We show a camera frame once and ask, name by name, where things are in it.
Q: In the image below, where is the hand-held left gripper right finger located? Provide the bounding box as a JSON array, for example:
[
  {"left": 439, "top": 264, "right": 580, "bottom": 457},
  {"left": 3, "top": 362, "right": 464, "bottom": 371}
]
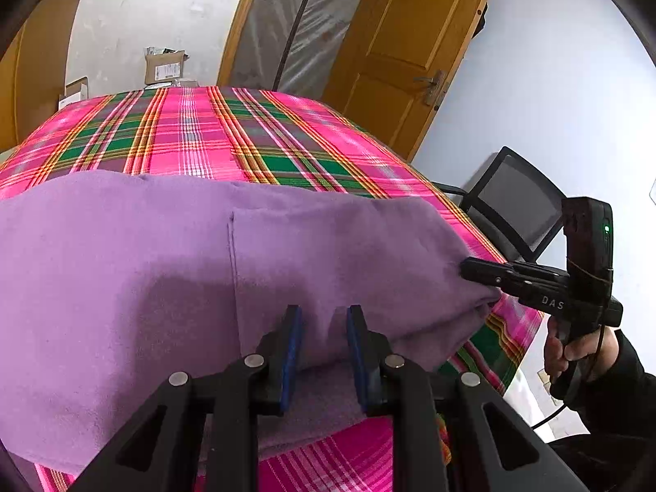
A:
[{"left": 346, "top": 305, "right": 588, "bottom": 492}]

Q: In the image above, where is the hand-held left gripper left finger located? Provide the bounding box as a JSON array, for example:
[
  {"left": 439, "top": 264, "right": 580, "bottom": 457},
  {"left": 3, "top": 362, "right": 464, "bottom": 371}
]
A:
[{"left": 69, "top": 305, "right": 303, "bottom": 492}]

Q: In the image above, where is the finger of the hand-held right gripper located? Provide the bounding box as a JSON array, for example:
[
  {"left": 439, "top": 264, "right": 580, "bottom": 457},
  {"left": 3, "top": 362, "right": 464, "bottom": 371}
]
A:
[{"left": 460, "top": 257, "right": 526, "bottom": 296}]

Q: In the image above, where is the purple sweater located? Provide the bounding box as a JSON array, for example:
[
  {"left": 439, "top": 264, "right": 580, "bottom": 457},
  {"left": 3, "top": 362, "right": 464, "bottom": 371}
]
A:
[{"left": 0, "top": 170, "right": 506, "bottom": 477}]

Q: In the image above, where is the person's right forearm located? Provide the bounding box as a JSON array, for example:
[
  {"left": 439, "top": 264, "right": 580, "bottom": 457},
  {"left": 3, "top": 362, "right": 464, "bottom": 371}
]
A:
[{"left": 579, "top": 330, "right": 656, "bottom": 442}]

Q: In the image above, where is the person's right hand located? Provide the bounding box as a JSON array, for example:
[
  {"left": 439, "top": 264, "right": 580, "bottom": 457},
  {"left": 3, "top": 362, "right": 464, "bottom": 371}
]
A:
[{"left": 543, "top": 327, "right": 623, "bottom": 382}]

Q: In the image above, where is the black office chair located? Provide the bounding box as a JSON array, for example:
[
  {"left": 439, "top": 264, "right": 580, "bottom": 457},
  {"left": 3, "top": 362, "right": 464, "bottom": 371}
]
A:
[{"left": 433, "top": 146, "right": 567, "bottom": 262}]

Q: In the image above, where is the person's black jacket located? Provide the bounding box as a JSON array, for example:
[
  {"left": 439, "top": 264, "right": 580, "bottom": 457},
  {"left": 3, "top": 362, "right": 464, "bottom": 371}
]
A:
[{"left": 533, "top": 420, "right": 656, "bottom": 492}]

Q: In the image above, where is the pink plaid blanket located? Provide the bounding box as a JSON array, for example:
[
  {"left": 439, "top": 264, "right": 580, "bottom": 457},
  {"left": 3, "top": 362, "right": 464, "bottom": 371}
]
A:
[{"left": 0, "top": 86, "right": 544, "bottom": 492}]

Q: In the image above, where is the wooden door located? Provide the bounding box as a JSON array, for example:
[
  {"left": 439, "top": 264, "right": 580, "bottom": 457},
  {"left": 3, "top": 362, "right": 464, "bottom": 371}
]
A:
[{"left": 323, "top": 0, "right": 506, "bottom": 162}]

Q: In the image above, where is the clear plastic curtain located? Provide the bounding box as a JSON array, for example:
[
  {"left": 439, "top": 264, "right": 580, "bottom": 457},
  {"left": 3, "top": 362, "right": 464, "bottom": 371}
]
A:
[{"left": 228, "top": 0, "right": 380, "bottom": 100}]

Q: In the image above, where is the brown cardboard box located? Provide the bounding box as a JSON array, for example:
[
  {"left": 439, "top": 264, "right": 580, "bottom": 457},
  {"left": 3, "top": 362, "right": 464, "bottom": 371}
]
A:
[{"left": 143, "top": 46, "right": 188, "bottom": 87}]

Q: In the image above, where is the white cardboard box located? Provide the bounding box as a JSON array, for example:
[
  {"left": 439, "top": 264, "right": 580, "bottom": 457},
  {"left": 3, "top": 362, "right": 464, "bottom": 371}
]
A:
[{"left": 57, "top": 76, "right": 90, "bottom": 111}]

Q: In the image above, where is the wooden wardrobe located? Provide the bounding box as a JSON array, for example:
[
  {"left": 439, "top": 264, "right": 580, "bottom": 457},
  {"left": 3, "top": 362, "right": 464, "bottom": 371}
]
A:
[{"left": 0, "top": 0, "right": 96, "bottom": 149}]

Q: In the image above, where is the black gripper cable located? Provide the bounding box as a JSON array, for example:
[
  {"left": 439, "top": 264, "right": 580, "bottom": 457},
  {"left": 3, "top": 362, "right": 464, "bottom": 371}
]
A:
[{"left": 530, "top": 325, "right": 608, "bottom": 430}]

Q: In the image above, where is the metal door handle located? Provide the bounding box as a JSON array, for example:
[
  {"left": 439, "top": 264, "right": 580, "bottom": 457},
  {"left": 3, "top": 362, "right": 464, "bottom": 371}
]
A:
[{"left": 414, "top": 69, "right": 451, "bottom": 111}]

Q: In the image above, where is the wooden door frame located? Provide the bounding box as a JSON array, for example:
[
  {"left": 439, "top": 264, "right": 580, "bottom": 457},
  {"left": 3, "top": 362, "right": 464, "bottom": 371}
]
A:
[{"left": 218, "top": 0, "right": 272, "bottom": 88}]

